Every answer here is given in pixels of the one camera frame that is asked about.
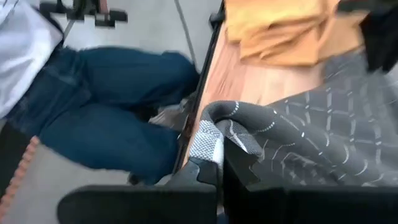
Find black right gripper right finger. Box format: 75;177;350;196
223;138;398;224

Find mustard yellow towel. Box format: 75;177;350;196
223;0;371;68

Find orange ridged strip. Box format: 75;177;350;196
0;135;41;220

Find person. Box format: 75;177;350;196
0;0;200;185

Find grey checked towel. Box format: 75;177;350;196
188;49;398;188

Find grey floor cable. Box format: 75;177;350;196
173;0;197;65

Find black office chair base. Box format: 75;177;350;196
39;0;129;28

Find black metal table frame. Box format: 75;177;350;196
172;1;227;175

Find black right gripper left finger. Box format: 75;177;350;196
57;156;219;224

